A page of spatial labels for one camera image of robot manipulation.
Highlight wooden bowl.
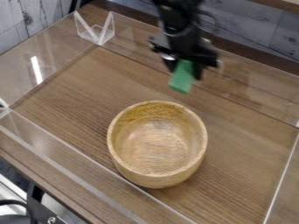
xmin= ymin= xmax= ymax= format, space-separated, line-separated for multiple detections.
xmin=107 ymin=101 xmax=208 ymax=189

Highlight black table frame leg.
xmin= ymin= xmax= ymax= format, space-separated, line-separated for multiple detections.
xmin=26 ymin=183 xmax=68 ymax=224

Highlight black cable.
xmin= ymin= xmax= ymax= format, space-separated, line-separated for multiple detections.
xmin=0 ymin=199 xmax=33 ymax=217

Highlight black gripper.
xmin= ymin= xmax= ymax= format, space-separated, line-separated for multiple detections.
xmin=148 ymin=18 xmax=219 ymax=81

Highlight green rectangular stick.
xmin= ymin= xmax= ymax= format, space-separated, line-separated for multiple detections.
xmin=168 ymin=59 xmax=195 ymax=95

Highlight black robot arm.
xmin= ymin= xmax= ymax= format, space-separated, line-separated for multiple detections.
xmin=148 ymin=0 xmax=219 ymax=81

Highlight clear acrylic enclosure walls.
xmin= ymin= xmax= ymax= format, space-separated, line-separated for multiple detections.
xmin=0 ymin=8 xmax=299 ymax=224

